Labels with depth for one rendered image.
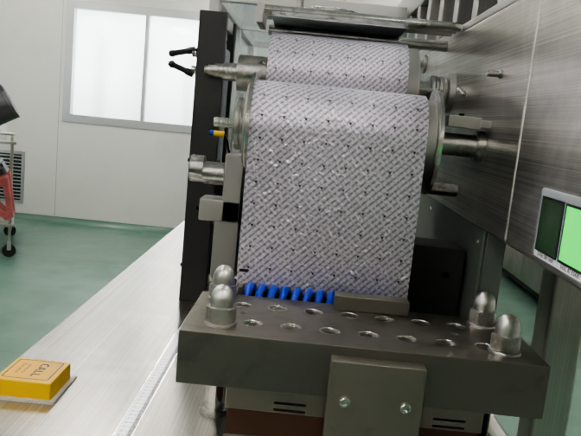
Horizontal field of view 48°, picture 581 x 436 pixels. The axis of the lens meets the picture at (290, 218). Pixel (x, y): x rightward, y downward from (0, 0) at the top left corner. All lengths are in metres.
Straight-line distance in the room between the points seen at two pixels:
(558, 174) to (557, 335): 0.48
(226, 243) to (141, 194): 5.72
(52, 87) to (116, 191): 1.18
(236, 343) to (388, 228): 0.29
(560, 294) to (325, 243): 0.41
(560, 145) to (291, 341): 0.34
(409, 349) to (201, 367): 0.23
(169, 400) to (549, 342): 0.60
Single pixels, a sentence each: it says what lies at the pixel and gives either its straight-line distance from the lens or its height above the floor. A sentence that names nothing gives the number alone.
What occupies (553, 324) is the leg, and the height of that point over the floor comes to 0.98.
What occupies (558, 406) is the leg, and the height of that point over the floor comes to 0.85.
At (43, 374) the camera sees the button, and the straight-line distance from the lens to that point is 0.88.
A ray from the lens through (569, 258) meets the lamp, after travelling 0.63.
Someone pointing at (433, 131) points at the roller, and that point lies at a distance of 0.89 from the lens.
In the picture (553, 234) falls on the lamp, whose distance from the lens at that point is 0.66.
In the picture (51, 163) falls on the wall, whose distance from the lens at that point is 6.93.
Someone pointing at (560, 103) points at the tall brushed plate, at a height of 1.30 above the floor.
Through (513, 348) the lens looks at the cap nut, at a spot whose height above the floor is 1.04.
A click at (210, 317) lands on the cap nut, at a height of 1.04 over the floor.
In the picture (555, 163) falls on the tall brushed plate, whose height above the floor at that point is 1.25.
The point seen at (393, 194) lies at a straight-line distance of 0.88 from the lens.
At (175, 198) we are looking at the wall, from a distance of 6.61.
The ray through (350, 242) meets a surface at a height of 1.11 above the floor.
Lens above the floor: 1.26
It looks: 9 degrees down
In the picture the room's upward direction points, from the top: 6 degrees clockwise
